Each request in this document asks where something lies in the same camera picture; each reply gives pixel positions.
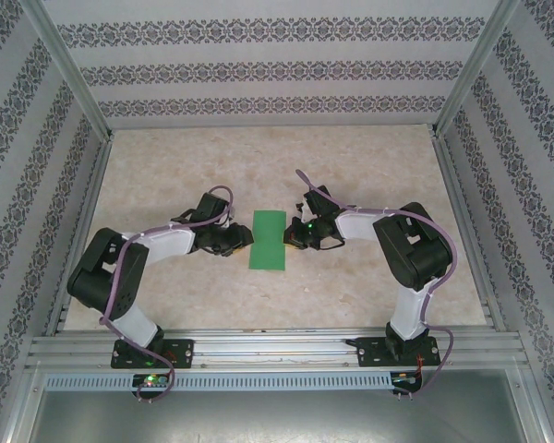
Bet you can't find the aluminium frame post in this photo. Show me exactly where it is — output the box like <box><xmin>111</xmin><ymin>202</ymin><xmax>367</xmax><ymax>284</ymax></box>
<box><xmin>20</xmin><ymin>0</ymin><xmax>116</xmax><ymax>142</ymax></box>
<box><xmin>431</xmin><ymin>0</ymin><xmax>521</xmax><ymax>138</ymax></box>

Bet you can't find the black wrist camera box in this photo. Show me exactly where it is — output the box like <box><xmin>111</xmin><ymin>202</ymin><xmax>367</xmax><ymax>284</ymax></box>
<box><xmin>196</xmin><ymin>192</ymin><xmax>237</xmax><ymax>228</ymax></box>
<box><xmin>294</xmin><ymin>185</ymin><xmax>334</xmax><ymax>226</ymax></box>

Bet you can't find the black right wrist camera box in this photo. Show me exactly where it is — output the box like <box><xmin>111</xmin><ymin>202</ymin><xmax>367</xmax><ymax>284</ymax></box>
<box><xmin>294</xmin><ymin>185</ymin><xmax>334</xmax><ymax>226</ymax></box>

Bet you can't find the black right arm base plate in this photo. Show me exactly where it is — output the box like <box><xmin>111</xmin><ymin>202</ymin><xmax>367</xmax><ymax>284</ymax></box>
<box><xmin>345</xmin><ymin>336</ymin><xmax>442</xmax><ymax>369</ymax></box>

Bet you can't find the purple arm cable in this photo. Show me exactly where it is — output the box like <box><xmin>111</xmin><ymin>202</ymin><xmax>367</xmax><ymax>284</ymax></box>
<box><xmin>99</xmin><ymin>185</ymin><xmax>235</xmax><ymax>401</ymax></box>
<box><xmin>295</xmin><ymin>168</ymin><xmax>459</xmax><ymax>401</ymax></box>

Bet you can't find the slotted grey cable duct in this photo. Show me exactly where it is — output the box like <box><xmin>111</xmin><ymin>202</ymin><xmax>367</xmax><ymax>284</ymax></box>
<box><xmin>43</xmin><ymin>371</ymin><xmax>394</xmax><ymax>393</ymax></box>

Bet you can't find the green paper sheet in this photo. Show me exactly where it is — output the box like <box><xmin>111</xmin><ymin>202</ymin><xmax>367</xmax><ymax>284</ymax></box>
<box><xmin>247</xmin><ymin>210</ymin><xmax>287</xmax><ymax>272</ymax></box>

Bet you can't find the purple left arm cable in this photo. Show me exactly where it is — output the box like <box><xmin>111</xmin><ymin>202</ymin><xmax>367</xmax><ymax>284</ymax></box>
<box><xmin>99</xmin><ymin>185</ymin><xmax>235</xmax><ymax>401</ymax></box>

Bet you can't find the aluminium mounting rail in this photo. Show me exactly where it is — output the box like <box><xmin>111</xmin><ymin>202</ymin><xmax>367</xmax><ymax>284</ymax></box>
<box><xmin>25</xmin><ymin>328</ymin><xmax>530</xmax><ymax>371</ymax></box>

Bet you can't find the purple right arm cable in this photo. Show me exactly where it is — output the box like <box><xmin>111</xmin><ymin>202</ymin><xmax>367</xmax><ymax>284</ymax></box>
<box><xmin>295</xmin><ymin>168</ymin><xmax>459</xmax><ymax>401</ymax></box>

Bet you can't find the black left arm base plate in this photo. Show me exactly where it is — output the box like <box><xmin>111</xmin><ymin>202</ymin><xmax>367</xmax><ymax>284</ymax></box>
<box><xmin>112</xmin><ymin>339</ymin><xmax>196</xmax><ymax>370</ymax></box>

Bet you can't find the aluminium side rail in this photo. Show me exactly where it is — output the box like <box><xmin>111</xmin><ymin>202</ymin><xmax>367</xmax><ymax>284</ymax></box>
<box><xmin>431</xmin><ymin>133</ymin><xmax>508</xmax><ymax>332</ymax></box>
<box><xmin>43</xmin><ymin>131</ymin><xmax>116</xmax><ymax>337</ymax></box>

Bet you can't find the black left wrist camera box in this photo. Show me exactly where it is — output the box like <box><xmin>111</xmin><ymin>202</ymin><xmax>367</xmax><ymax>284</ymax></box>
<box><xmin>196</xmin><ymin>192</ymin><xmax>237</xmax><ymax>228</ymax></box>

